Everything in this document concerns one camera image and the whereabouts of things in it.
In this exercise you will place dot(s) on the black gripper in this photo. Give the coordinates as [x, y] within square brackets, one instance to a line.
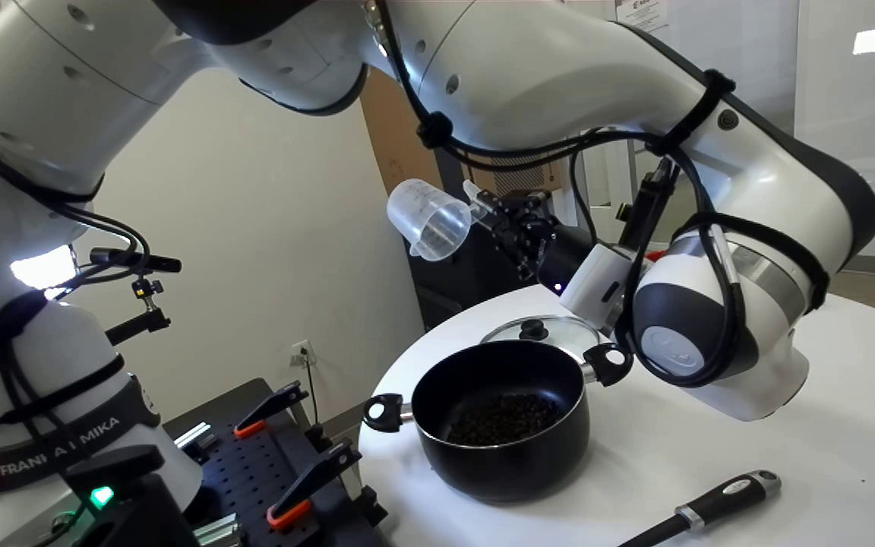
[534, 237]

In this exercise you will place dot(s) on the clear plastic measuring jug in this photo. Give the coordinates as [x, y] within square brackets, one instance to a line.
[431, 216]

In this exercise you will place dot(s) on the dark coffee beans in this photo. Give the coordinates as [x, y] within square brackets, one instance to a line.
[503, 418]

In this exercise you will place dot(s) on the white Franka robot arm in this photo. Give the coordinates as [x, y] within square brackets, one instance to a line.
[561, 71]

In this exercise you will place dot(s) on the glass pot lid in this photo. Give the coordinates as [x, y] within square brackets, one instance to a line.
[546, 327]

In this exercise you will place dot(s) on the black cooking pot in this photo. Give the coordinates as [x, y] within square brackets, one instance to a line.
[503, 446]

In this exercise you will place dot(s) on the black cabinet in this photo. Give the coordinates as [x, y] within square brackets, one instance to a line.
[457, 291]

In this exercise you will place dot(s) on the large cardboard box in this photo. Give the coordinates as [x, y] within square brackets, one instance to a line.
[397, 141]

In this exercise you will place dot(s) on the white paper notice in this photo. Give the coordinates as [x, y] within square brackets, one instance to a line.
[642, 14]

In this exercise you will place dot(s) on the black clamp orange tip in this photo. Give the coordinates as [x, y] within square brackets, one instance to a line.
[269, 408]
[303, 491]

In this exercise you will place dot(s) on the black perforated mounting board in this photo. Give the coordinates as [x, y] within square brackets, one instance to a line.
[244, 472]

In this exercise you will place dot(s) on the bright LED light panel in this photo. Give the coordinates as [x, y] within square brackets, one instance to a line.
[43, 266]

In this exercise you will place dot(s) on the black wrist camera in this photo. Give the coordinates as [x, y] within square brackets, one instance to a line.
[651, 208]

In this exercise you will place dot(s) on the white wall outlet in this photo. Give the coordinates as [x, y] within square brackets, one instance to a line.
[301, 352]

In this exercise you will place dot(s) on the black bar camera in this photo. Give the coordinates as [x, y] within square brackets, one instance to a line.
[135, 260]

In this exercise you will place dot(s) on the black camera stand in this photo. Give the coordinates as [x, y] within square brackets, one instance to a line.
[144, 323]

